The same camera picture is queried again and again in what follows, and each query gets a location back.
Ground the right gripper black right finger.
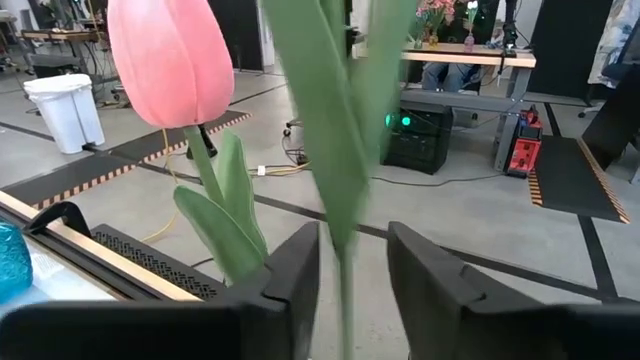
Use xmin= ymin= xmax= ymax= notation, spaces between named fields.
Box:
xmin=387 ymin=221 xmax=640 ymax=360

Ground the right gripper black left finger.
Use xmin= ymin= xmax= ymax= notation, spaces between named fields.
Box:
xmin=0 ymin=221 xmax=321 ymax=360

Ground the pink artificial tulip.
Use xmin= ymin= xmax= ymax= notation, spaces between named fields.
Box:
xmin=107 ymin=0 xmax=271 ymax=289
xmin=259 ymin=0 xmax=419 ymax=360

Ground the tall blue glass vase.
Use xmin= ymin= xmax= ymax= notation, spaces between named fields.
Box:
xmin=0 ymin=222 xmax=34 ymax=305

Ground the white tulip purple vase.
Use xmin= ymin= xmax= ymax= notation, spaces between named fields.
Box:
xmin=463 ymin=0 xmax=481 ymax=54

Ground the black perforated metal plate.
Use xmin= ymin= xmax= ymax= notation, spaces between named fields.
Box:
xmin=89 ymin=223 xmax=226 ymax=301

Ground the black mat striped edge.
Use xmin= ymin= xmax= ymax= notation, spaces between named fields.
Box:
xmin=0 ymin=109 xmax=252 ymax=211
xmin=527 ymin=134 xmax=632 ymax=225

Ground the red tool box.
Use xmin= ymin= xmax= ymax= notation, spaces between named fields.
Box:
xmin=503 ymin=104 xmax=544 ymax=179

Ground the black computer tower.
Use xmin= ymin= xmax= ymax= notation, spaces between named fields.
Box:
xmin=380 ymin=102 xmax=454 ymax=175

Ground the black partition panel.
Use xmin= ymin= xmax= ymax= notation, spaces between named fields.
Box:
xmin=581 ymin=63 xmax=640 ymax=171
xmin=207 ymin=0 xmax=265 ymax=72
xmin=525 ymin=0 xmax=615 ymax=100

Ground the white trash bin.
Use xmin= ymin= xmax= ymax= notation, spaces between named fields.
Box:
xmin=23 ymin=73 xmax=106 ymax=155

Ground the person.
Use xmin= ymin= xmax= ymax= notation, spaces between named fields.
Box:
xmin=421 ymin=62 xmax=485 ymax=95

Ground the wooden top desk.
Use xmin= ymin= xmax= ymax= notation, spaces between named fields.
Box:
xmin=399 ymin=42 xmax=594 ymax=174

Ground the wooden workbench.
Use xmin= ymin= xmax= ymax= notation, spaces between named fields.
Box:
xmin=19 ymin=27 xmax=109 ymax=76

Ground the patterned hanging cloth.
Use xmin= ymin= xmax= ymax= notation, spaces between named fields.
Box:
xmin=587 ymin=0 xmax=640 ymax=89

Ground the pink flower bouquet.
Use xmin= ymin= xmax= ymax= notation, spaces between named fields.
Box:
xmin=414 ymin=0 xmax=457 ymax=50

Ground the long yellow cable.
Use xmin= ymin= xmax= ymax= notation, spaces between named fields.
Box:
xmin=141 ymin=127 xmax=181 ymax=245

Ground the black metal table frame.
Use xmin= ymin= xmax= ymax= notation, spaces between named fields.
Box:
xmin=0 ymin=204 xmax=166 ymax=302

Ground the black curved bracket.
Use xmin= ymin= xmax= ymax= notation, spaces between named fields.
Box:
xmin=22 ymin=199 xmax=94 ymax=237

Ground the black floor cable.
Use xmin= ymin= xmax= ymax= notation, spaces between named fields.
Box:
xmin=368 ymin=172 xmax=504 ymax=189

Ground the yellow cord with plug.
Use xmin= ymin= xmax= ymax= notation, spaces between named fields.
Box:
xmin=249 ymin=160 xmax=312 ymax=177

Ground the black stand post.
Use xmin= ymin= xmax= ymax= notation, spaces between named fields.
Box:
xmin=501 ymin=0 xmax=520 ymax=57

